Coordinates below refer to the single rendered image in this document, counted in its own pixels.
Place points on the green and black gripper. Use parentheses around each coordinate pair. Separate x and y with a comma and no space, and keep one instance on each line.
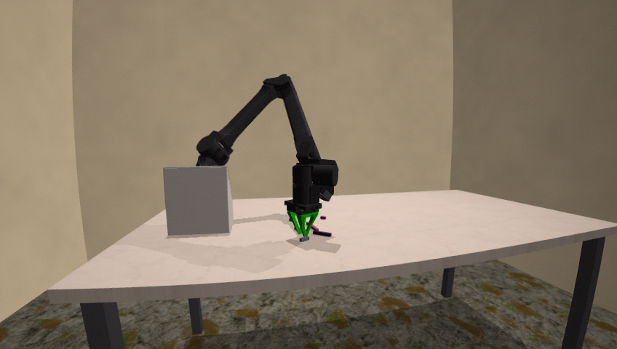
(302,208)

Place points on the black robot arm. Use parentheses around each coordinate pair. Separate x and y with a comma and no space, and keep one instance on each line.
(311,168)

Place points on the dark purple rod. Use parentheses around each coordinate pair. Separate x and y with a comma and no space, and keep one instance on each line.
(322,233)

